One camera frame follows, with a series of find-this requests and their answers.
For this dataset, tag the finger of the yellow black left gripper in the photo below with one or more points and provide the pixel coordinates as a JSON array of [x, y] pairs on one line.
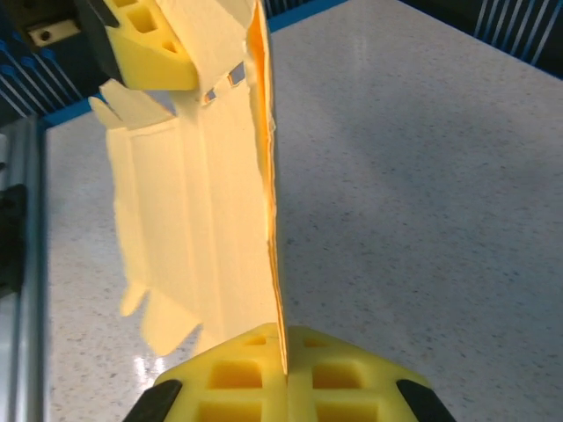
[[141, 57]]

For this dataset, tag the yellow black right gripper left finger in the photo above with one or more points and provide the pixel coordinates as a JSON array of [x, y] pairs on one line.
[[228, 395]]

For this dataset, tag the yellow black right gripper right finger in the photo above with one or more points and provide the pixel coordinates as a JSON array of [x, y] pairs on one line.
[[352, 395]]

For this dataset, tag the yellow paper box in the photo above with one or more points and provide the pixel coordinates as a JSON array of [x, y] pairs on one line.
[[198, 198]]

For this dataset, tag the long aluminium frame rail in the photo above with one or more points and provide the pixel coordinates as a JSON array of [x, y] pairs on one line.
[[31, 264]]

